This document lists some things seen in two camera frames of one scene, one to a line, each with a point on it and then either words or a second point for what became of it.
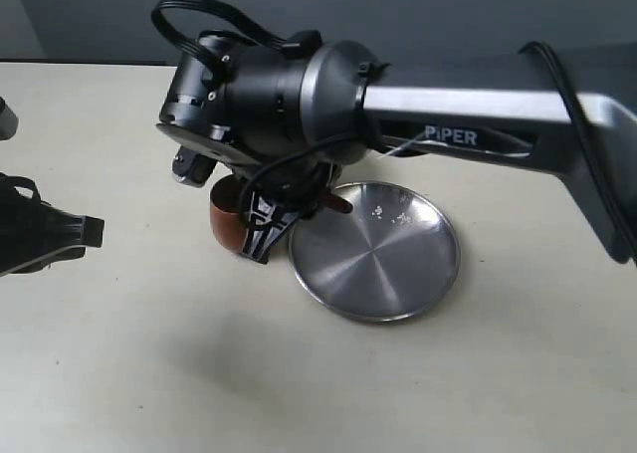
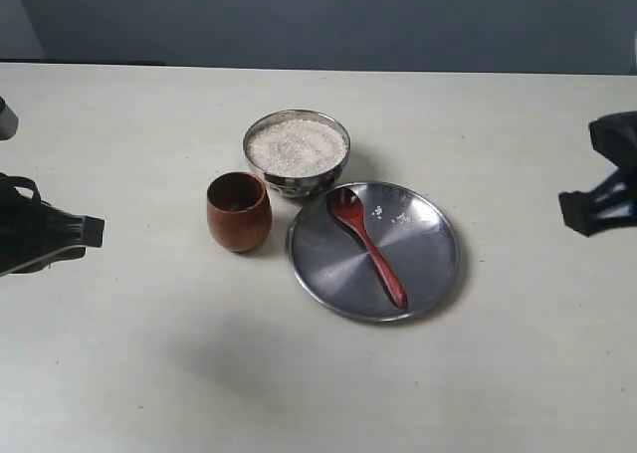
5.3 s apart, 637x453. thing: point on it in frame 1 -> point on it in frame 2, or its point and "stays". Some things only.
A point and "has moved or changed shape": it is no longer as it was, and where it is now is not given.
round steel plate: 393,257 stays
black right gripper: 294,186 -> 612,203
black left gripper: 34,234 stays
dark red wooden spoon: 336,202 has moved or changed shape
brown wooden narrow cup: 226,216 stays
